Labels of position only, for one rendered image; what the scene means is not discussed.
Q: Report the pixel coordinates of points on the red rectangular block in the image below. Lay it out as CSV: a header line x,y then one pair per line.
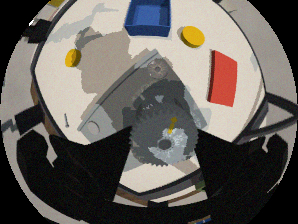
x,y
223,79

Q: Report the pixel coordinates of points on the yellow short cylinder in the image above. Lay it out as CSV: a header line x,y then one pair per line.
x,y
192,37
72,58

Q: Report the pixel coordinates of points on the blue open tray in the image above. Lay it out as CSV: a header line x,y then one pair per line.
x,y
146,12

